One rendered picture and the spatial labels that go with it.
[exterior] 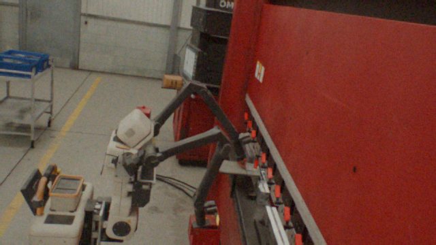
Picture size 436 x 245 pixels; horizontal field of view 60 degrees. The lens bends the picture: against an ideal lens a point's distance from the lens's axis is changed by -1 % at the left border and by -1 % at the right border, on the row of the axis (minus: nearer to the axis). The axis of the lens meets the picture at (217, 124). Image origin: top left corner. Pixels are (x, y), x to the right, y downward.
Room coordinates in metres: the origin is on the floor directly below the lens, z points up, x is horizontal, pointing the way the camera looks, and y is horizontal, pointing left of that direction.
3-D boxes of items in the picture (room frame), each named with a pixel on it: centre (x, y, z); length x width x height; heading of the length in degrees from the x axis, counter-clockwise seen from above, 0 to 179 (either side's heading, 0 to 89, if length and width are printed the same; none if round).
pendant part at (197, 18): (3.57, 0.22, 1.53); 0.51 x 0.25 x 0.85; 21
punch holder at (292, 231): (1.40, -0.43, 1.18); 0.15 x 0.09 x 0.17; 6
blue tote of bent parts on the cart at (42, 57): (4.76, 2.56, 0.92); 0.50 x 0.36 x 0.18; 101
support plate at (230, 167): (2.35, -0.19, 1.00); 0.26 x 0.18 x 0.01; 96
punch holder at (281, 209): (1.60, -0.41, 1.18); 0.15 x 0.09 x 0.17; 6
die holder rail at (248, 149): (2.92, -0.28, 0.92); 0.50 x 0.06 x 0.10; 6
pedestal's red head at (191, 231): (1.96, -0.02, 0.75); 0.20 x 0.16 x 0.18; 12
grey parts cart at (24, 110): (4.51, 2.52, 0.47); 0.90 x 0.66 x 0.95; 11
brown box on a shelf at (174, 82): (4.41, 0.60, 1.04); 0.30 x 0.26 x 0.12; 11
